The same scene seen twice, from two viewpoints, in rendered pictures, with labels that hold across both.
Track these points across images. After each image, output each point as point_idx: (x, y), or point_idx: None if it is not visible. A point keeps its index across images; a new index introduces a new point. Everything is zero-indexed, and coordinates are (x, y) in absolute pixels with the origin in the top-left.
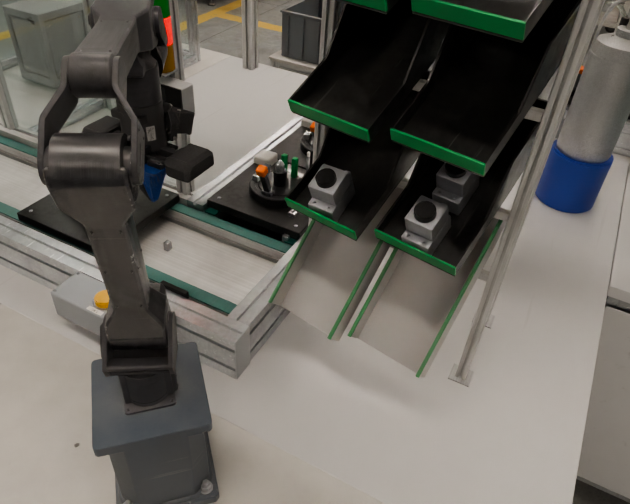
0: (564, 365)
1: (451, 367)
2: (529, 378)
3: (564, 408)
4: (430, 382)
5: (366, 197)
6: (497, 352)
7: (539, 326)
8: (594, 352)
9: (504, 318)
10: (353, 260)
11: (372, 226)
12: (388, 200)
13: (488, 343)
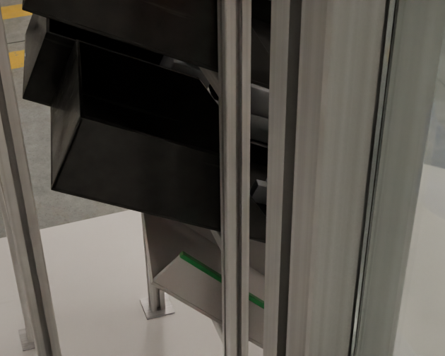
0: (44, 251)
1: (154, 319)
2: (96, 263)
3: (109, 229)
4: (197, 321)
5: (256, 176)
6: (84, 300)
7: None
8: None
9: (11, 323)
10: (250, 287)
11: (205, 259)
12: (168, 234)
13: (77, 313)
